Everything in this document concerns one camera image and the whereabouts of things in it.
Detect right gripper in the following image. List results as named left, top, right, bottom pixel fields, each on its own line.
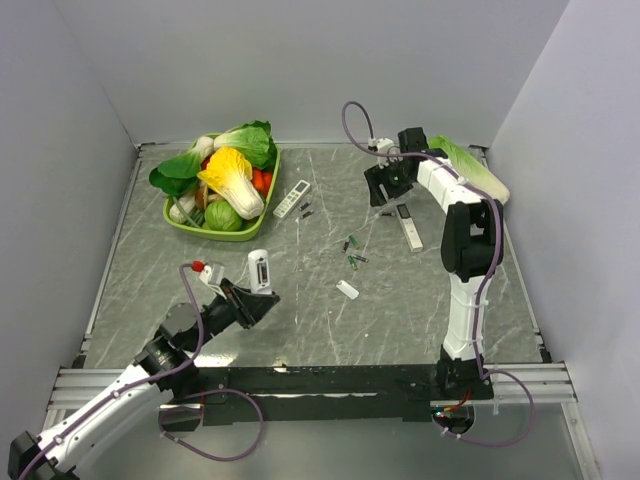
left=364, top=155, right=414, bottom=207

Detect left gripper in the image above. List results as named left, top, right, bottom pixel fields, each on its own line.
left=186, top=277, right=279, bottom=351

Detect white remote with coloured buttons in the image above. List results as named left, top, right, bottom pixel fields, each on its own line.
left=247, top=249, right=273, bottom=295

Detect white battery cover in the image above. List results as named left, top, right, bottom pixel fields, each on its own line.
left=336, top=280, right=359, bottom=300

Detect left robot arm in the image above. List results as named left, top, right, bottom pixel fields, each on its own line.
left=8, top=279, right=280, bottom=479

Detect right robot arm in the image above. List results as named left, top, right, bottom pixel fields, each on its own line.
left=364, top=128, right=510, bottom=399

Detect slim white remote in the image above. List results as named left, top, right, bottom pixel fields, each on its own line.
left=396, top=204, right=423, bottom=253

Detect white air conditioner remote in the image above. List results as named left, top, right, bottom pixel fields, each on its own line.
left=273, top=180, right=311, bottom=219

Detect green plastic basket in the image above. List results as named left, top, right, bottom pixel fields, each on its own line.
left=160, top=133, right=281, bottom=242

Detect long napa cabbage toy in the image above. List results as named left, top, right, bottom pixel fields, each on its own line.
left=428, top=135, right=510, bottom=205

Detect red tomato toys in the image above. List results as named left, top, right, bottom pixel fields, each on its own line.
left=252, top=168, right=273, bottom=197

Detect white mushroom toy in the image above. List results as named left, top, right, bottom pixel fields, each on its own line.
left=169, top=192, right=197, bottom=224

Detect yellow napa cabbage toy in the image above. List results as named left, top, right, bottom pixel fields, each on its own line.
left=197, top=147, right=264, bottom=220

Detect green lettuce toy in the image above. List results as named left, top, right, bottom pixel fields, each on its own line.
left=214, top=120, right=277, bottom=171

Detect bok choy toy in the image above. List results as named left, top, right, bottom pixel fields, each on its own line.
left=149, top=136, right=214, bottom=197

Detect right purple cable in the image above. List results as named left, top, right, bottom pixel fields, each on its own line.
left=341, top=101, right=536, bottom=447

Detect purple cable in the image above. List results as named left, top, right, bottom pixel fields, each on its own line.
left=341, top=101, right=536, bottom=447
left=14, top=262, right=264, bottom=479

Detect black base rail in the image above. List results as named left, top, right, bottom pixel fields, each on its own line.
left=173, top=364, right=494, bottom=426

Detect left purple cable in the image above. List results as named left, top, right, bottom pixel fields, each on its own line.
left=14, top=262, right=264, bottom=479

